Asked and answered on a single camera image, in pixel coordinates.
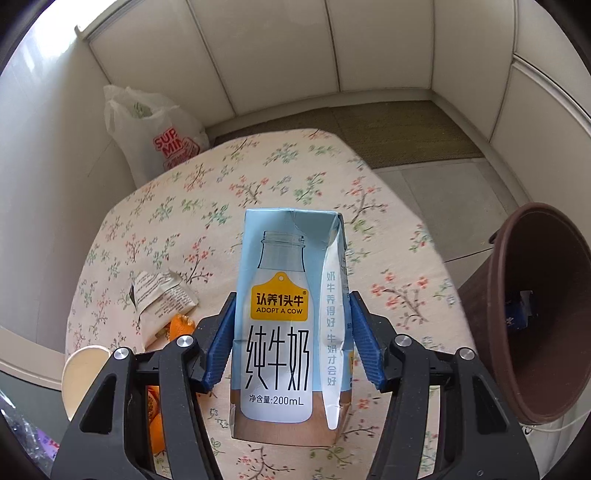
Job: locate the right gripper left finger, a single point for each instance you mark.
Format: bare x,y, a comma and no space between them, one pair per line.
137,400

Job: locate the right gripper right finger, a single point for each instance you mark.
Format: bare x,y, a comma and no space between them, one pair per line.
479,437

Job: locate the clear bag orange snacks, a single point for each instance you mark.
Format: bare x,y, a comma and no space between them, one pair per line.
179,326

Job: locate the light blue milk carton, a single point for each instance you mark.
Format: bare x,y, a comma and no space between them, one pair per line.
292,355

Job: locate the brown trash bin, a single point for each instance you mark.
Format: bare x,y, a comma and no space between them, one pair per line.
543,369

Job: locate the white kitchen cabinets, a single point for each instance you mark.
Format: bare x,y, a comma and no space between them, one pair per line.
516,74

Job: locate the white paper cup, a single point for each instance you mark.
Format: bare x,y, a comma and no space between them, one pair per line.
79,372

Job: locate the floral tablecloth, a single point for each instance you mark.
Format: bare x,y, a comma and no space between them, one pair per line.
190,220

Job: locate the white plastic shopping bag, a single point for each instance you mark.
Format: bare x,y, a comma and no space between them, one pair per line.
153,133

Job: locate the brown floor mat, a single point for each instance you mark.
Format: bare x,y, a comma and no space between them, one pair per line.
384,134

